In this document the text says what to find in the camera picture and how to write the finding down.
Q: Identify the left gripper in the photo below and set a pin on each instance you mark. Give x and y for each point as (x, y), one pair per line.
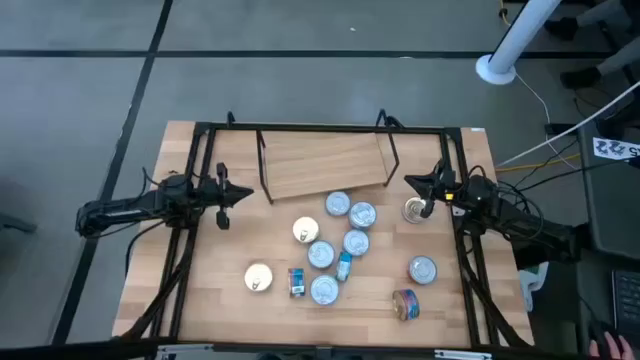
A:
(222, 195)

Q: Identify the black keyboard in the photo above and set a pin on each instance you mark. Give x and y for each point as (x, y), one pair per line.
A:
(627, 300)

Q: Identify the grey stand foot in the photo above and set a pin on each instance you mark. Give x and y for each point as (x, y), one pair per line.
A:
(17, 223)

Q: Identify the black crossbar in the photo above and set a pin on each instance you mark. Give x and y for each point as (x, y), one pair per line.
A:
(75, 350)

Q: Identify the white plastic bag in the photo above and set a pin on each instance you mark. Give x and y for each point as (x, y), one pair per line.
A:
(531, 285)

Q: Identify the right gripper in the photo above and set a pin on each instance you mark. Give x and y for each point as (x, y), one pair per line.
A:
(445, 187)

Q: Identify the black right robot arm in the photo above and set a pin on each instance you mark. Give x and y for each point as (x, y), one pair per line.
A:
(525, 220)

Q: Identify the black computer mouse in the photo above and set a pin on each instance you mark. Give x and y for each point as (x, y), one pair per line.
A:
(597, 330)

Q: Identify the silver-lid green tuna can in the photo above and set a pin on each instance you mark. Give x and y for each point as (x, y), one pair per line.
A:
(356, 242)
(362, 215)
(324, 289)

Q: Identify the person's leg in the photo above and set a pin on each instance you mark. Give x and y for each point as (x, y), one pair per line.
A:
(622, 57)
(600, 12)

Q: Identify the person's hand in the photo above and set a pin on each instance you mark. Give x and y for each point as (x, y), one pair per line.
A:
(610, 349)

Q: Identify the white pole with round base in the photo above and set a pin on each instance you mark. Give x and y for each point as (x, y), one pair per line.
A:
(487, 75)

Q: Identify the black metal table frame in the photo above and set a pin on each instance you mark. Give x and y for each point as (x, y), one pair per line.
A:
(325, 127)

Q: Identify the black frame clamp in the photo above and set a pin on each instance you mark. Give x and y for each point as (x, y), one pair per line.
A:
(230, 119)
(387, 120)

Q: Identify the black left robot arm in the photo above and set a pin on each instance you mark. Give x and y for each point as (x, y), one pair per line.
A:
(125, 212)

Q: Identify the silver-lid red albacore can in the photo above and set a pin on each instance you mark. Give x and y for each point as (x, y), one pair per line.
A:
(422, 270)

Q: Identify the person's shoe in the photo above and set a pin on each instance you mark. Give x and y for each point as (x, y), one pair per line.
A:
(562, 27)
(580, 77)

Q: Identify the wooden shelf board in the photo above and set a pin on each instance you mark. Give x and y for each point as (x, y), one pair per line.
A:
(320, 160)

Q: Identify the black power box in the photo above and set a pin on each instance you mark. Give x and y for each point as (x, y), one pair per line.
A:
(560, 129)

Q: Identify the silver-lid teal tuna can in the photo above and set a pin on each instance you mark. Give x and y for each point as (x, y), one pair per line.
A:
(321, 254)
(343, 266)
(337, 203)

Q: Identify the white printed sticker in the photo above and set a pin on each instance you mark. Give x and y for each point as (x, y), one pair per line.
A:
(615, 149)

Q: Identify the dark grey desk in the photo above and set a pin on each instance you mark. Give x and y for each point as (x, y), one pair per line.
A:
(612, 210)

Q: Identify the silver metal bracket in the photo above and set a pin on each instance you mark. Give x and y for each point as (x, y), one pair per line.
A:
(182, 351)
(462, 354)

